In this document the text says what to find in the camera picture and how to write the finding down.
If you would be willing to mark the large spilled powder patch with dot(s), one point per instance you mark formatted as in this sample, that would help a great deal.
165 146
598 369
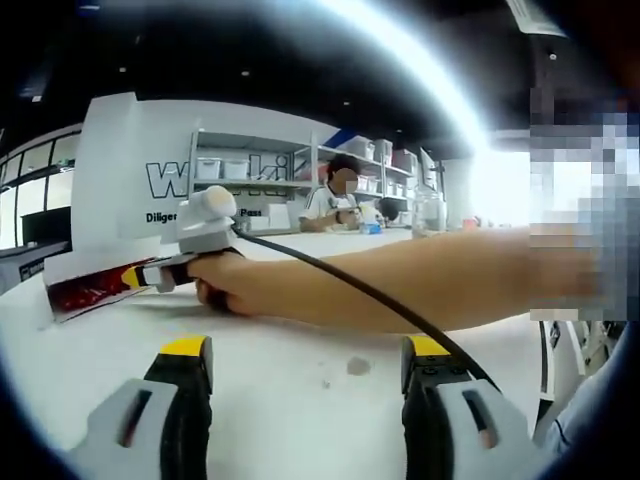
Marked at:
359 367

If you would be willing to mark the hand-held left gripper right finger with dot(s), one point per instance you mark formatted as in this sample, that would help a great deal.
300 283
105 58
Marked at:
440 440

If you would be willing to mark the row of red coffee packets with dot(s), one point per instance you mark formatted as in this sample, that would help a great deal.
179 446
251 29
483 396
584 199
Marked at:
95 292

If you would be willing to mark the blue object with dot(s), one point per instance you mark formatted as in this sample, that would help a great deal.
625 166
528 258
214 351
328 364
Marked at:
372 228

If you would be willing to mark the long ceiling light strip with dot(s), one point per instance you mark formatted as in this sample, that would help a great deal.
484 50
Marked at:
440 75

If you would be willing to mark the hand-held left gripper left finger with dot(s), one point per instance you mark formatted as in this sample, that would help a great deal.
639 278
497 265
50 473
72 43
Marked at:
130 430

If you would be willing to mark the dark screen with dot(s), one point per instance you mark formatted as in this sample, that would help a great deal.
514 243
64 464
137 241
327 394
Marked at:
45 230

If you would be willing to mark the person's light blue shirt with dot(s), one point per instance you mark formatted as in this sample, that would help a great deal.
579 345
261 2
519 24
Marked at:
575 420

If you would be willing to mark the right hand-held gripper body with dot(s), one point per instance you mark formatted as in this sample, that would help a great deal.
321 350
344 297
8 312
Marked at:
205 220

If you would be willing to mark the clear glass cup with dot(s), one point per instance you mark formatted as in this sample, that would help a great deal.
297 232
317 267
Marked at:
430 197

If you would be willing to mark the grey metal shelving rack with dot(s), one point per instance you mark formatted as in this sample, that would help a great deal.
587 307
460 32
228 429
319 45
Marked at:
192 175

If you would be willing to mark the white panel with black label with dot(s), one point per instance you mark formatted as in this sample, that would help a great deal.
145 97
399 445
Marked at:
565 360

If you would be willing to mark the red bottle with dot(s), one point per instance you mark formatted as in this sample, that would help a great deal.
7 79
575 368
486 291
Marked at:
470 223

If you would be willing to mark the black stand with screen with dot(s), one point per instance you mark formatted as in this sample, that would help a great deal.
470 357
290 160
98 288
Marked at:
431 170

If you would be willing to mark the row of white storage bins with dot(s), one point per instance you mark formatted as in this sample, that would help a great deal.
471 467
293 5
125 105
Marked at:
210 170

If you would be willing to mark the grey counter with label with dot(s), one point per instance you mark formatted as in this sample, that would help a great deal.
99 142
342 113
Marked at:
20 275

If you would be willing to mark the white cardboard box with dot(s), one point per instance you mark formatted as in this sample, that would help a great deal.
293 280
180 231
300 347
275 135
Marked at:
100 260

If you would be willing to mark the person's right hand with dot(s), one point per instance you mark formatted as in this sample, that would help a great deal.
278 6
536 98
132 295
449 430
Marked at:
230 285

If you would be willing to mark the ceiling air conditioner unit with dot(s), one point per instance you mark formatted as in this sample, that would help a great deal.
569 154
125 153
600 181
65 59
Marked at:
537 15

